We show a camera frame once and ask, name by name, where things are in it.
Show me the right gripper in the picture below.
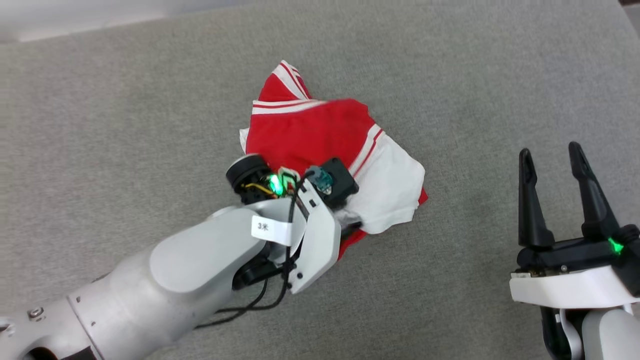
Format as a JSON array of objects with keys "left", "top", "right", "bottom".
[{"left": 509, "top": 141, "right": 640, "bottom": 309}]

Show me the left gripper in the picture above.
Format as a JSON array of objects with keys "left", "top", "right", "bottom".
[{"left": 225, "top": 154, "right": 343, "bottom": 295}]

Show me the red and white garment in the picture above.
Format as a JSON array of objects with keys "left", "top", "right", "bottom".
[{"left": 239, "top": 60, "right": 429, "bottom": 261}]

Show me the white paper label tag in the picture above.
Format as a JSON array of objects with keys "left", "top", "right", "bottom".
[{"left": 251, "top": 215, "right": 294, "bottom": 247}]

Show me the grey fabric sofa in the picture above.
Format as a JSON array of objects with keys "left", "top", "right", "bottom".
[{"left": 0, "top": 0, "right": 640, "bottom": 360}]

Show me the thin black cable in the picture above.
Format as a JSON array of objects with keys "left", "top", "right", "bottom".
[{"left": 194, "top": 172, "right": 313, "bottom": 330}]

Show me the teal cable connector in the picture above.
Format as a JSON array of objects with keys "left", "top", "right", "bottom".
[{"left": 307, "top": 166, "right": 334, "bottom": 195}]

